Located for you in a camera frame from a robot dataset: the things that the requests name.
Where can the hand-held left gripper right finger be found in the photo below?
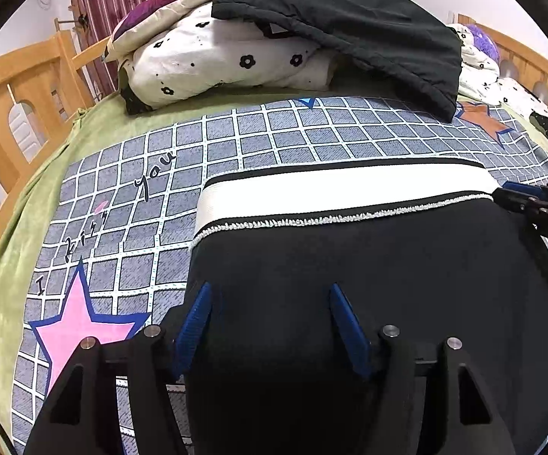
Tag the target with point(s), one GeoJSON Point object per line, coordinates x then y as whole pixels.
{"type": "Point", "coordinates": [349, 331]}

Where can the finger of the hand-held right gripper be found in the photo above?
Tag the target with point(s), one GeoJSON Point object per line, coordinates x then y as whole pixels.
{"type": "Point", "coordinates": [515, 203]}
{"type": "Point", "coordinates": [522, 189]}

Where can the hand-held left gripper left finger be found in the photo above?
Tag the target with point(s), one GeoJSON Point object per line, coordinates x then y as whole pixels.
{"type": "Point", "coordinates": [193, 336]}

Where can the black pants with white waistband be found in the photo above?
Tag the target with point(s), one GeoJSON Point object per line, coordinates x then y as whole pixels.
{"type": "Point", "coordinates": [349, 256]}

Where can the white floral crumpled quilt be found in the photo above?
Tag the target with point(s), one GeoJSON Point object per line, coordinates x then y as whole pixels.
{"type": "Point", "coordinates": [515, 90]}

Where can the wooden bed headboard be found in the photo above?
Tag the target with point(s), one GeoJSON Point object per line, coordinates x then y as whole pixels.
{"type": "Point", "coordinates": [534, 61]}

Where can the purple plush pillow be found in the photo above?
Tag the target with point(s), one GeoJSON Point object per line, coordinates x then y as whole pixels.
{"type": "Point", "coordinates": [485, 40]}

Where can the green bed sheet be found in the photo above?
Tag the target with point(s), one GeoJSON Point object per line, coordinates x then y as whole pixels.
{"type": "Point", "coordinates": [32, 199]}

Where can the grey checked star-print blanket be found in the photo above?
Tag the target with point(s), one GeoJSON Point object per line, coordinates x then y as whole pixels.
{"type": "Point", "coordinates": [264, 128]}

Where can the black jacket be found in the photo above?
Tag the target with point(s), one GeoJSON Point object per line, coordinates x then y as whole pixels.
{"type": "Point", "coordinates": [359, 23]}

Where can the white floral folded quilt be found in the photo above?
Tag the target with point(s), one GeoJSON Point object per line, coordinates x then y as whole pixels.
{"type": "Point", "coordinates": [198, 61]}

